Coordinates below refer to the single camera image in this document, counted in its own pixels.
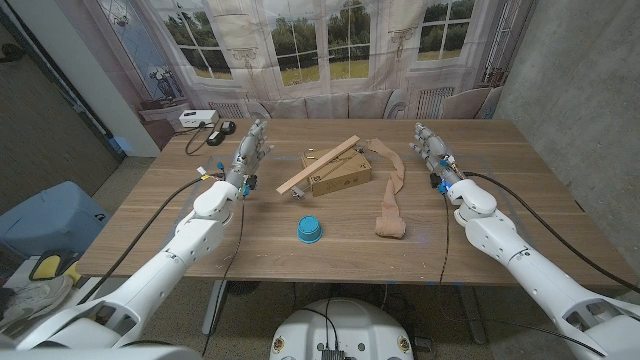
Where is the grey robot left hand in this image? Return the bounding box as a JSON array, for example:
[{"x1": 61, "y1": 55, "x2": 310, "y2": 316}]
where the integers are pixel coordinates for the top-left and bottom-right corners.
[{"x1": 225, "y1": 119, "x2": 275, "y2": 189}]

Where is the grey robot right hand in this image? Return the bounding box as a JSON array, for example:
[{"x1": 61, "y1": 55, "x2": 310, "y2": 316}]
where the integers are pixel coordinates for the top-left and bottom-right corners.
[{"x1": 408, "y1": 122, "x2": 467, "y2": 188}]

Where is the long wooden board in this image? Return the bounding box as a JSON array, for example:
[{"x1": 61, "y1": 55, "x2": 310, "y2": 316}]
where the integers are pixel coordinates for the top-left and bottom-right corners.
[{"x1": 275, "y1": 134, "x2": 361, "y2": 196}]

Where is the beige elastic arm wrap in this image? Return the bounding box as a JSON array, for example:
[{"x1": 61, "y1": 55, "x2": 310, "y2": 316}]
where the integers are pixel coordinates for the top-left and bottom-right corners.
[{"x1": 366, "y1": 138, "x2": 407, "y2": 239}]

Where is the white power box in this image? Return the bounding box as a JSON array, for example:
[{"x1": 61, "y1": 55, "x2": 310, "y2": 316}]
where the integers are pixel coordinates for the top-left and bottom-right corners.
[{"x1": 178, "y1": 109, "x2": 220, "y2": 129}]

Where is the brown cardboard box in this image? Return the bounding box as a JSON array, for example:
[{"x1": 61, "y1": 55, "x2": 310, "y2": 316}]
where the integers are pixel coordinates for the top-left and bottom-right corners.
[{"x1": 300, "y1": 147, "x2": 373, "y2": 198}]

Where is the blue plastic cup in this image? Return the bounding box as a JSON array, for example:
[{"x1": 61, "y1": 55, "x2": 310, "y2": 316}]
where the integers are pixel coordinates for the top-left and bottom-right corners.
[{"x1": 296, "y1": 215, "x2": 324, "y2": 245}]

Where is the white metal truss stand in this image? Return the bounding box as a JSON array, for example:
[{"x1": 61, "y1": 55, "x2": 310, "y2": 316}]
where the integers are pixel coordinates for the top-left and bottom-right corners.
[{"x1": 479, "y1": 0, "x2": 524, "y2": 89}]

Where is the printed window backdrop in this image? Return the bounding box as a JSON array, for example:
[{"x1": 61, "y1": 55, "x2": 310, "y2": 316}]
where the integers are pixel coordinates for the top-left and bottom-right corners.
[{"x1": 54, "y1": 0, "x2": 539, "y2": 151}]

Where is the grey table leg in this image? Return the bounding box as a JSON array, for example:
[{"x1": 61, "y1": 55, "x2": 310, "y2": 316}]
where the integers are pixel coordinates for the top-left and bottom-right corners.
[
  {"x1": 457, "y1": 284, "x2": 489, "y2": 345},
  {"x1": 201, "y1": 279, "x2": 229, "y2": 336}
]

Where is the white robot torso base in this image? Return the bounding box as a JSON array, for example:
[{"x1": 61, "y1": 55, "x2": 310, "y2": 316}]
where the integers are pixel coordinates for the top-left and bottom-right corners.
[{"x1": 269, "y1": 298, "x2": 415, "y2": 360}]

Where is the blue storage bin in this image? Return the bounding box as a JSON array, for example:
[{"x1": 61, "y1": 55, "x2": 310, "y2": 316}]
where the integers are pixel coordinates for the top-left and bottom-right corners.
[{"x1": 0, "y1": 180, "x2": 112, "y2": 259}]

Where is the yellow and black pad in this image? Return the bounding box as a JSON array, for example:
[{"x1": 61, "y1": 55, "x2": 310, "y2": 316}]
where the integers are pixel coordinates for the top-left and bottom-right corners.
[{"x1": 28, "y1": 248, "x2": 81, "y2": 282}]

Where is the white robot body shell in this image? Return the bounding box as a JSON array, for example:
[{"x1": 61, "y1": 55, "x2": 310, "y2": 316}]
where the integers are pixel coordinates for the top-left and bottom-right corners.
[{"x1": 0, "y1": 344, "x2": 201, "y2": 360}]

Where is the grey sneaker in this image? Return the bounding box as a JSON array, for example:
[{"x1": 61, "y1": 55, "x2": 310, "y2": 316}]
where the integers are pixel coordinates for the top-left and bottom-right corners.
[{"x1": 0, "y1": 273, "x2": 75, "y2": 331}]

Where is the black power cord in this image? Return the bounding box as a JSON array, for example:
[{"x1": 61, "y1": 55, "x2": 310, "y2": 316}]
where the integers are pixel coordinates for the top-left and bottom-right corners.
[{"x1": 183, "y1": 123, "x2": 212, "y2": 157}]

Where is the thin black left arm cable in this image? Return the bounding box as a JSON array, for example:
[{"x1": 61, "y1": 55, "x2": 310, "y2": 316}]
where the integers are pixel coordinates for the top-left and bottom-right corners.
[{"x1": 202, "y1": 197, "x2": 246, "y2": 357}]

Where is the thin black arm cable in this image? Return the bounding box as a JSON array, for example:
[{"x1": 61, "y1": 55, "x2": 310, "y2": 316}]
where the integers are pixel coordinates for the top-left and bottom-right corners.
[
  {"x1": 438, "y1": 192, "x2": 451, "y2": 286},
  {"x1": 202, "y1": 197, "x2": 246, "y2": 357}
]

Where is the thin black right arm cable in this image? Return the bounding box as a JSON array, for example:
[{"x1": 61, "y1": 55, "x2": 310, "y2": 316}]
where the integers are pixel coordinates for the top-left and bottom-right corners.
[{"x1": 438, "y1": 192, "x2": 451, "y2": 286}]

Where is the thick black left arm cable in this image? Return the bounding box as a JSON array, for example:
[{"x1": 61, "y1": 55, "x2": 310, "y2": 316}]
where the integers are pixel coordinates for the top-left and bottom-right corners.
[{"x1": 77, "y1": 174, "x2": 221, "y2": 306}]

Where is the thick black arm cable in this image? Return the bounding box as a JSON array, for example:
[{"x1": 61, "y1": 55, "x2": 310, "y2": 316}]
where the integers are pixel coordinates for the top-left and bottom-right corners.
[
  {"x1": 462, "y1": 171, "x2": 640, "y2": 295},
  {"x1": 77, "y1": 174, "x2": 221, "y2": 306}
]

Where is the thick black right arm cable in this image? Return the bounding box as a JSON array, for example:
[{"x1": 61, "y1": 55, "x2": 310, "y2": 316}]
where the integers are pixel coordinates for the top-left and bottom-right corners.
[{"x1": 462, "y1": 171, "x2": 640, "y2": 295}]

